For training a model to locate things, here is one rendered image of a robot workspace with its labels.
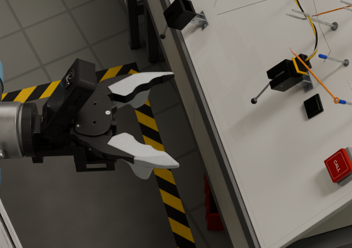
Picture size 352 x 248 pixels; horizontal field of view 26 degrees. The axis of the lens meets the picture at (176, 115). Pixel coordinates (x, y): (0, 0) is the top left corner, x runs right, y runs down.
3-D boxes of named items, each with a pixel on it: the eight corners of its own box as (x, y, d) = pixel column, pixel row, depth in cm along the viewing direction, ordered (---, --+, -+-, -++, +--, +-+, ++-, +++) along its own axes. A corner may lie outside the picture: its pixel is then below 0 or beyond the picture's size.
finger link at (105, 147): (149, 148, 97) (94, 119, 100) (148, 140, 95) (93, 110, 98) (127, 173, 94) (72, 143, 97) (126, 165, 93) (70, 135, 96)
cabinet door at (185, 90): (192, 131, 233) (195, 56, 199) (145, -3, 260) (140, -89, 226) (198, 129, 233) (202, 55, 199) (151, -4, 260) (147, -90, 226)
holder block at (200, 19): (178, 35, 194) (148, 28, 188) (208, 5, 187) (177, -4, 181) (183, 50, 192) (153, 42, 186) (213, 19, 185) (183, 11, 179)
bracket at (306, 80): (299, 73, 162) (284, 69, 159) (308, 68, 160) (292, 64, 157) (305, 93, 160) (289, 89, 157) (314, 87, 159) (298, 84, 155)
